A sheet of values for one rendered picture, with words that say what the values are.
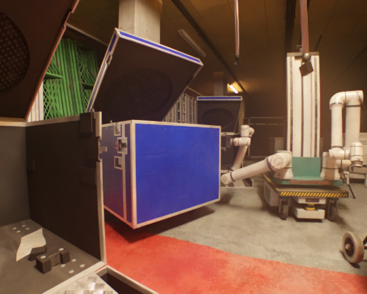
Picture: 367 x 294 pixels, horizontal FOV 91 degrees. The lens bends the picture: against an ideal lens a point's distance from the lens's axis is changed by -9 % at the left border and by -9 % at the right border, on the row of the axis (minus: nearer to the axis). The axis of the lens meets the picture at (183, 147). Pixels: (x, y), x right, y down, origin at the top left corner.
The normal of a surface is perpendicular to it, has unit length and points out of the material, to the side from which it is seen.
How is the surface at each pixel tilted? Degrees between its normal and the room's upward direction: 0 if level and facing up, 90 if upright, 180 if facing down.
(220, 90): 90
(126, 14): 90
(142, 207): 90
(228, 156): 90
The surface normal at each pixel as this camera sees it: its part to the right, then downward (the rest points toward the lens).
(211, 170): 0.68, 0.03
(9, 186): 0.85, 0.02
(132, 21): -0.44, 0.04
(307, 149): -0.22, 0.04
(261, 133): 0.07, 0.04
